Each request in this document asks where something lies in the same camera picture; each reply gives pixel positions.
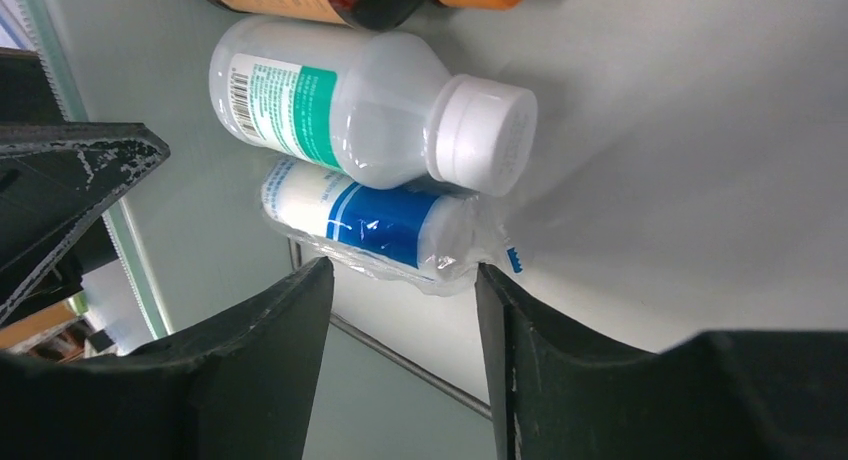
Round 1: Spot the mint green medicine kit case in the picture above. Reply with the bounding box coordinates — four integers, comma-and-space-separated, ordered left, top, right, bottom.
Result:
13, 0, 848, 460

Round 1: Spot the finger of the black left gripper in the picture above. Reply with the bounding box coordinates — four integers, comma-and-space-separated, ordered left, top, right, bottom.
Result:
1, 122, 170, 319

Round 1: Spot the white bottle green label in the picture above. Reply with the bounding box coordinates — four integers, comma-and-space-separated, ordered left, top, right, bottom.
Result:
208, 16, 538, 196

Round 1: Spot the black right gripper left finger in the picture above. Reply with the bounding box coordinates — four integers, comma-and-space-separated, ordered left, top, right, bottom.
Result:
1, 258, 334, 459

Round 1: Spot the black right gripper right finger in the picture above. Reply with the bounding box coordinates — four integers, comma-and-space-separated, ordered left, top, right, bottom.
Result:
475, 264, 847, 459

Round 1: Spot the small blue white bottle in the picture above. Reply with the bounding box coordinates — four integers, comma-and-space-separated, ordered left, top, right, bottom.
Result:
259, 156, 526, 296

